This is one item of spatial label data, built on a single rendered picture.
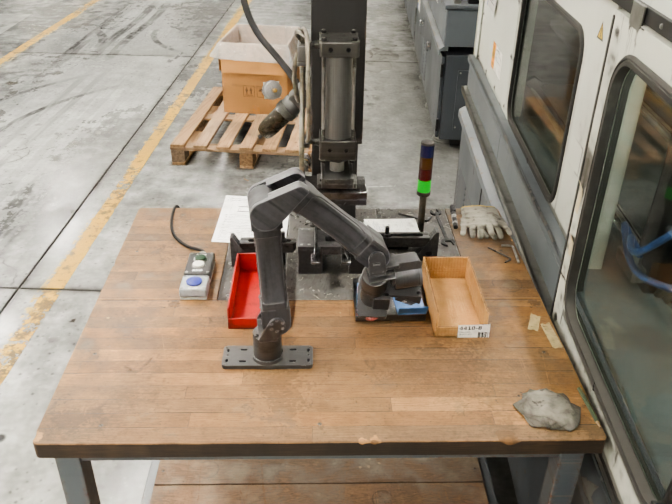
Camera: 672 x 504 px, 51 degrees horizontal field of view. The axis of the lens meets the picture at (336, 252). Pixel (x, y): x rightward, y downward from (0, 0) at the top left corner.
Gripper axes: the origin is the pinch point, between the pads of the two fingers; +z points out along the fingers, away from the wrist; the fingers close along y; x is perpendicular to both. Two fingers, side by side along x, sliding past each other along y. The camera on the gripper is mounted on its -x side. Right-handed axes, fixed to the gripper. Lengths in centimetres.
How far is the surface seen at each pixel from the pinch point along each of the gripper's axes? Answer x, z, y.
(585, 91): -52, -17, 56
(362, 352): 1.7, -1.6, -10.7
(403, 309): -7.8, -0.1, 1.1
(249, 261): 31.7, 11.4, 18.4
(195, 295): 43.5, 7.0, 5.8
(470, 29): -67, 171, 279
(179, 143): 117, 215, 212
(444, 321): -18.0, 3.7, 0.2
